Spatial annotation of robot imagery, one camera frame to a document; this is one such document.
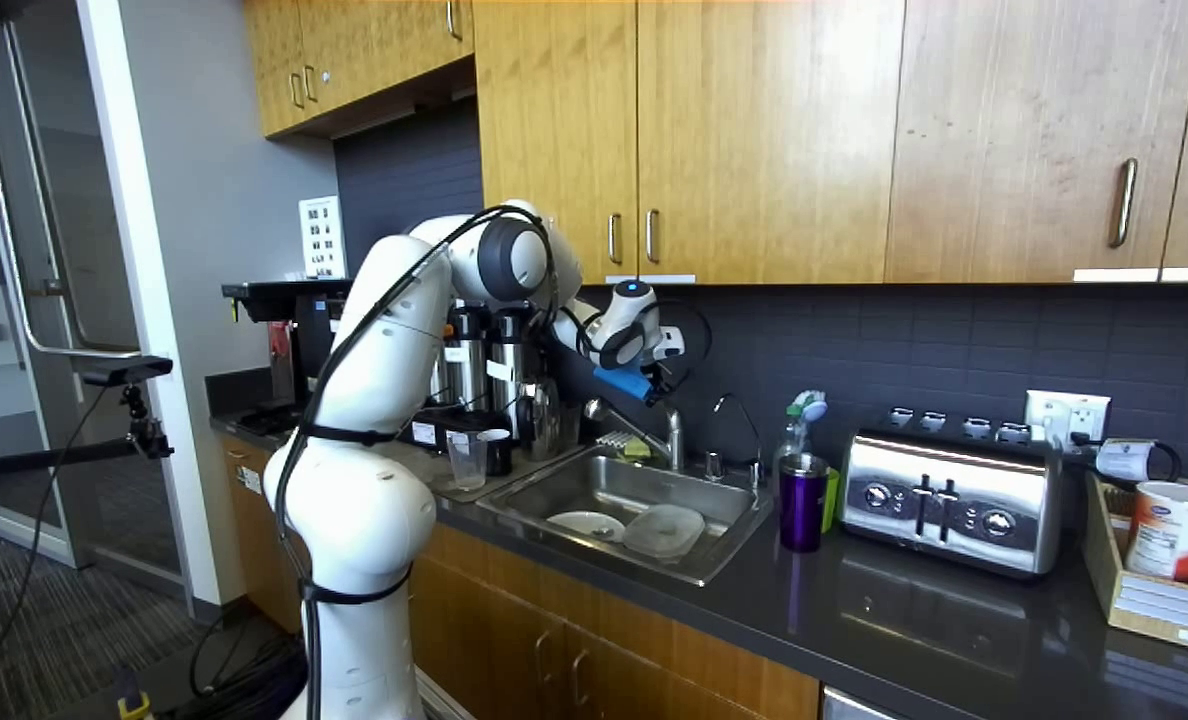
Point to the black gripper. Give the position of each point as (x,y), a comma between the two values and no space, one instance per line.
(669,387)

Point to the chrome sink faucet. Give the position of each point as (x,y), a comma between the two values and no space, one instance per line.
(636,433)

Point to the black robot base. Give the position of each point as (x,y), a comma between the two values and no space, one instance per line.
(238,683)

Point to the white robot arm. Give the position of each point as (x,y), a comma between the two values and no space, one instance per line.
(354,504)

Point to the yellow sponge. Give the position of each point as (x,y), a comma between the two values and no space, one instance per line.
(634,451)

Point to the short under-cabinet light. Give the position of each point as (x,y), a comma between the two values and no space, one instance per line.
(658,277)

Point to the stainless steel sink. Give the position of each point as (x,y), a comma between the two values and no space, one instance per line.
(696,501)

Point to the clear soap bottle teal label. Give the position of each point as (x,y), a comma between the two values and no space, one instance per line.
(801,417)

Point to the clear plastic container soapy water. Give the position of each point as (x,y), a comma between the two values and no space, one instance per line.
(666,528)

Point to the purple tumbler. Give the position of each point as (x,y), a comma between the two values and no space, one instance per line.
(801,504)

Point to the green bottle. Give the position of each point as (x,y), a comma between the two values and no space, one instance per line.
(832,499)

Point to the clear glass cup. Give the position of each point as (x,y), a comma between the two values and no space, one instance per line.
(465,462)

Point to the wooden upper cabinets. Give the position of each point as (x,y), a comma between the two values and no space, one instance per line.
(765,132)

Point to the wooden lower cabinet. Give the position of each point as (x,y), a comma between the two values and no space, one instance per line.
(515,624)

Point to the silver toaster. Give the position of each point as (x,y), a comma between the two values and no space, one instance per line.
(955,501)

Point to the stainless dishwasher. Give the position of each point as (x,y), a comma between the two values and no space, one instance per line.
(855,705)

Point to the black coffee machine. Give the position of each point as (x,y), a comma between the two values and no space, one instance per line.
(294,343)

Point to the white paper roll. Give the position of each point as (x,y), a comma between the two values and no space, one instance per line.
(1126,456)

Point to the long under-cabinet light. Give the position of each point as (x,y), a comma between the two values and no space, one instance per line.
(1154,275)

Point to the white tub red label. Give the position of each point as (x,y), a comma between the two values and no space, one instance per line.
(1173,526)

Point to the cardboard box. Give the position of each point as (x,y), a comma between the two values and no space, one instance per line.
(1154,601)

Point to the yellow floor object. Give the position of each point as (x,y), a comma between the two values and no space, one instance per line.
(134,705)

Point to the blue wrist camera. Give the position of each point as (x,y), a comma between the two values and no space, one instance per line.
(634,387)

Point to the large white wall plate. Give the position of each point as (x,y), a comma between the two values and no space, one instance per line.
(323,237)

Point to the white wall outlet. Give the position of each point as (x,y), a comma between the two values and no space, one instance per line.
(1065,413)

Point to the black camera on stand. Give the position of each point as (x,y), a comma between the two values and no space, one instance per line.
(117,367)

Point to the glass door metal frame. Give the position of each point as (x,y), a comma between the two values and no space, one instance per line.
(17,401)

